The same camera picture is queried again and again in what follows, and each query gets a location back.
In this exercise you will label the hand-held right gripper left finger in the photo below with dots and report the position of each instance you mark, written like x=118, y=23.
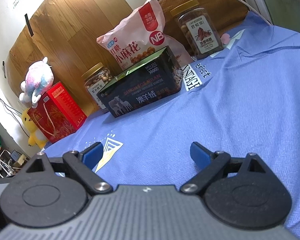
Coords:
x=92, y=153

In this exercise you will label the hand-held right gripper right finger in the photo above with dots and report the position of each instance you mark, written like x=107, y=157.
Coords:
x=201, y=153

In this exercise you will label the black cardboard box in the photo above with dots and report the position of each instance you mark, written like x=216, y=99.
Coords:
x=145, y=92

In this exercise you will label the red gift box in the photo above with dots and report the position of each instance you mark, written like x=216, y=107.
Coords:
x=50, y=122

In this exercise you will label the red carton box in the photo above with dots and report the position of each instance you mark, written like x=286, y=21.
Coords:
x=70, y=105

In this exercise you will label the blue printed blanket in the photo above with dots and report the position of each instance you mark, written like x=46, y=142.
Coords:
x=227, y=100

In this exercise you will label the yellow duck plush toy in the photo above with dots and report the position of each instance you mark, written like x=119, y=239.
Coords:
x=32, y=127

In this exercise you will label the beige power strip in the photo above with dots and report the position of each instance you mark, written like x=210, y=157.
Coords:
x=20, y=160

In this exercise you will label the cashew jar with gold lid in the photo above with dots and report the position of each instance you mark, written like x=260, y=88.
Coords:
x=97, y=80

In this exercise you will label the pink and blue plush toy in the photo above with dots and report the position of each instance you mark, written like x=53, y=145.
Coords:
x=37, y=80

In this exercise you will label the wooden headboard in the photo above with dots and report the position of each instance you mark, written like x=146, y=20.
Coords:
x=72, y=35

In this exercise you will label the pecan jar with gold lid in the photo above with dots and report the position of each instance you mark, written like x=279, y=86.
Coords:
x=197, y=27

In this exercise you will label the large pink snack bag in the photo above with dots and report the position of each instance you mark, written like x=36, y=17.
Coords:
x=137, y=35

